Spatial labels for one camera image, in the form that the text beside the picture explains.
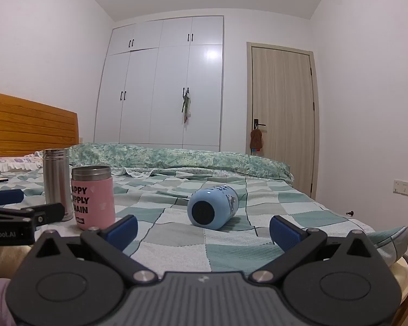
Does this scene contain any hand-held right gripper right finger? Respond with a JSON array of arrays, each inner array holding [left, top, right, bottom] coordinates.
[[250, 215, 376, 285]]

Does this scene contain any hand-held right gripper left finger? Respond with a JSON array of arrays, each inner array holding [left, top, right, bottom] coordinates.
[[30, 215, 161, 286]]

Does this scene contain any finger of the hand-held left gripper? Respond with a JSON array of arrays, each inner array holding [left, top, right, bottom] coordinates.
[[0, 189, 24, 207], [18, 203, 66, 226]]

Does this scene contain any blue cup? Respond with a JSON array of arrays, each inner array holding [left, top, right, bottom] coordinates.
[[187, 184, 239, 231]]

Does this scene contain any pink cup with steel rim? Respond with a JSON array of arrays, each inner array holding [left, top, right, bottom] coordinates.
[[71, 165, 116, 231]]

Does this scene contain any silver steel thermos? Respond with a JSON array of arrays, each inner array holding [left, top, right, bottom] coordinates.
[[42, 149, 75, 221]]

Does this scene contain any purple floral pillow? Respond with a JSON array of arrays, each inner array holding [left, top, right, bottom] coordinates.
[[0, 151, 45, 174]]

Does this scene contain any green checkered bed sheet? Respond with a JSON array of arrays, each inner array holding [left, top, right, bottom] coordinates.
[[0, 163, 408, 276]]

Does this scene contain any wooden headboard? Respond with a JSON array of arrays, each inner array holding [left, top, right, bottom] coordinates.
[[0, 90, 80, 157]]

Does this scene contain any green floral quilt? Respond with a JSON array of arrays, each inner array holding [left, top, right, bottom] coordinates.
[[69, 142, 295, 186]]

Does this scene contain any brown hanging cloth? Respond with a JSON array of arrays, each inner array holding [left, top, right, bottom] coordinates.
[[249, 129, 263, 157]]

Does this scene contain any light wooden door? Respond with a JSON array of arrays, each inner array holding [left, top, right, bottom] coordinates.
[[246, 41, 320, 199]]

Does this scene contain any green hanging ornament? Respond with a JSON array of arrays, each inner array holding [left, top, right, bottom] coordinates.
[[180, 87, 193, 125]]

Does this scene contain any white wardrobe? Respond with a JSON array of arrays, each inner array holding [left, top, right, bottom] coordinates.
[[93, 15, 224, 152]]

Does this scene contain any white wall socket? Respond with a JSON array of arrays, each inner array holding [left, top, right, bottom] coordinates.
[[393, 178, 408, 197]]

